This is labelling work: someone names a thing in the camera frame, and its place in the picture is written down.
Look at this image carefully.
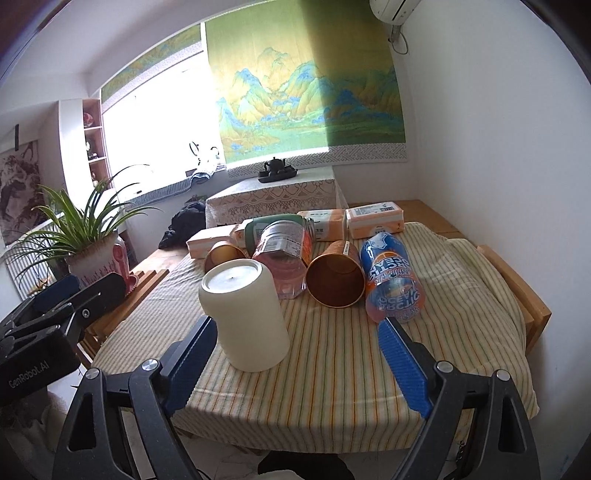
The white wall shelf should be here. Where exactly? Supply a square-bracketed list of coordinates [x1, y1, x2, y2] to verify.
[59, 98, 114, 190]

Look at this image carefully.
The wall poster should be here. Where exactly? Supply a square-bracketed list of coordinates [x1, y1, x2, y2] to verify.
[0, 141, 42, 247]

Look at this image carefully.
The striped tablecloth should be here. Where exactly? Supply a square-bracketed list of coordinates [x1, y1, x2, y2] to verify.
[90, 222, 540, 455]

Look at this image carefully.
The wooden table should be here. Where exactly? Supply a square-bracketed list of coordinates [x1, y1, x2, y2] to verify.
[83, 199, 552, 457]

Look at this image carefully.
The pink plastic object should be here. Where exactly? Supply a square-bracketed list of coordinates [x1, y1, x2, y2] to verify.
[112, 242, 145, 296]

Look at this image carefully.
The wooden slatted stool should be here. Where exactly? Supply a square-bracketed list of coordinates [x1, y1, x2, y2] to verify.
[83, 268, 169, 356]

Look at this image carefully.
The clear jar with green lid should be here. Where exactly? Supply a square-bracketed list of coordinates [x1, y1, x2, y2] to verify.
[244, 215, 317, 301]

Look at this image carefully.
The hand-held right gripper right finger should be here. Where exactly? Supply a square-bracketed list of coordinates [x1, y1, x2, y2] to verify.
[376, 316, 542, 480]

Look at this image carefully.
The small copper cup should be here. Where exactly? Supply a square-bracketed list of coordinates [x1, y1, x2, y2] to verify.
[204, 241, 247, 273]

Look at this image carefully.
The white air conditioner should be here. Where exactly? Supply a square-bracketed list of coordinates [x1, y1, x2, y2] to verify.
[368, 0, 422, 24]

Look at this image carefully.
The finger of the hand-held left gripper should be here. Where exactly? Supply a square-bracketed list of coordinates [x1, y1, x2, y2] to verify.
[65, 271, 127, 344]
[9, 274, 83, 326]

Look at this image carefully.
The air conditioner cable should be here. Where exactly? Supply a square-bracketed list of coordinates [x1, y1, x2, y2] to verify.
[389, 21, 409, 55]

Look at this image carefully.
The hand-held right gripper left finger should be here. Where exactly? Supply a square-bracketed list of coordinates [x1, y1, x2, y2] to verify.
[52, 315, 219, 480]

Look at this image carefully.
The black bag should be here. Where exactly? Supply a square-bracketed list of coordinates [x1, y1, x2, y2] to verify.
[158, 203, 207, 250]

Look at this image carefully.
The landscape print valance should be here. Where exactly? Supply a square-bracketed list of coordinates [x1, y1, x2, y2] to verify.
[99, 23, 204, 104]

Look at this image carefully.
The white cup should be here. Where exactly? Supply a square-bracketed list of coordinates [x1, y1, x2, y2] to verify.
[198, 258, 291, 373]

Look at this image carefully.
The blue and orange drink bottle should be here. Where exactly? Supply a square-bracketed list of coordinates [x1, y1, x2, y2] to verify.
[359, 232, 422, 325]

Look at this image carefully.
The large copper cup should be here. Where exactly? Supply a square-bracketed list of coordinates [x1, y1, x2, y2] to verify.
[305, 240, 366, 308]

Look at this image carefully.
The potted green plant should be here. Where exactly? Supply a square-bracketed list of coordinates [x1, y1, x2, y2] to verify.
[0, 164, 163, 292]

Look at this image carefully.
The black tea tray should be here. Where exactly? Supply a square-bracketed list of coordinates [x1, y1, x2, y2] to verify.
[257, 167, 297, 184]

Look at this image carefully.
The landscape painting curtain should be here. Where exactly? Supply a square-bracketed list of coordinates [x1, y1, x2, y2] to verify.
[204, 0, 409, 178]

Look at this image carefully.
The blue white towel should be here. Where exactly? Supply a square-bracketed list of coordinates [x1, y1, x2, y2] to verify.
[185, 161, 227, 185]

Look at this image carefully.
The patterned cloth covered box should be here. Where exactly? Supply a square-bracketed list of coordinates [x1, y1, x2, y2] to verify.
[204, 178, 349, 229]

